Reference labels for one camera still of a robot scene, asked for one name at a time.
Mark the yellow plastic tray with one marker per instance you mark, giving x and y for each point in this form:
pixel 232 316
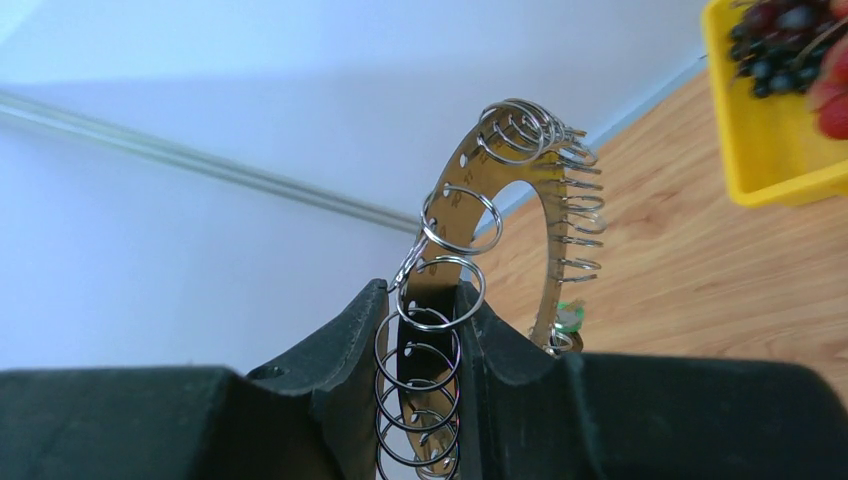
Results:
pixel 772 151

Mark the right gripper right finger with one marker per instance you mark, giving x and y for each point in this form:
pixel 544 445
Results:
pixel 527 415

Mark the left aluminium frame post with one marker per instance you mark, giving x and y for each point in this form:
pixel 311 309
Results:
pixel 22 109

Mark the red cherry bunch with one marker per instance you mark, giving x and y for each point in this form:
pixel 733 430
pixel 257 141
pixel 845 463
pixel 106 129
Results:
pixel 827 98

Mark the dark grape bunch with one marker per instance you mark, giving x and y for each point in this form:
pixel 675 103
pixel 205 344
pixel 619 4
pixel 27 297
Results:
pixel 780 46

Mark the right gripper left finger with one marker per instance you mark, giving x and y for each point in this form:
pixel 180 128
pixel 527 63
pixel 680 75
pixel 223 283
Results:
pixel 307 414

